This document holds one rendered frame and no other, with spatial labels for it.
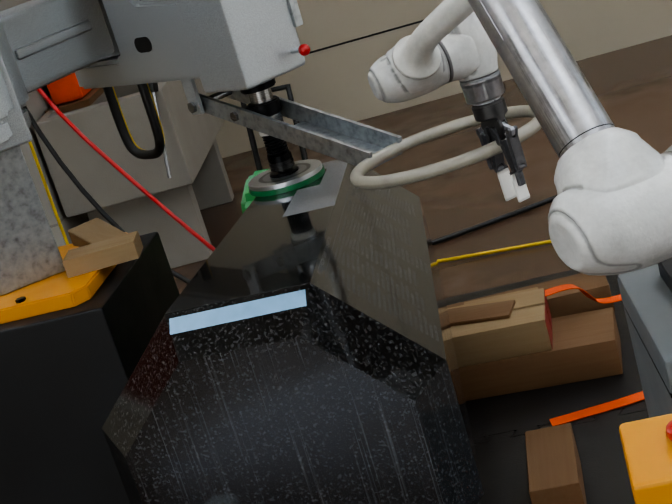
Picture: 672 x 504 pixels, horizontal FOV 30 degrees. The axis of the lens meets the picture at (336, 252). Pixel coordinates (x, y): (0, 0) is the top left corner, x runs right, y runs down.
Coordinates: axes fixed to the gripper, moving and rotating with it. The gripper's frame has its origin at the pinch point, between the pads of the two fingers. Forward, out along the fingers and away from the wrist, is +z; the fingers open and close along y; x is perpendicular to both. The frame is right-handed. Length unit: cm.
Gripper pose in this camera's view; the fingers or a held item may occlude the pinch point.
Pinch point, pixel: (513, 186)
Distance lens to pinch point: 283.2
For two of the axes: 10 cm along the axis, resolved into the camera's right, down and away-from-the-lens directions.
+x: -8.4, 4.0, -3.7
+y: -4.4, -0.9, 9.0
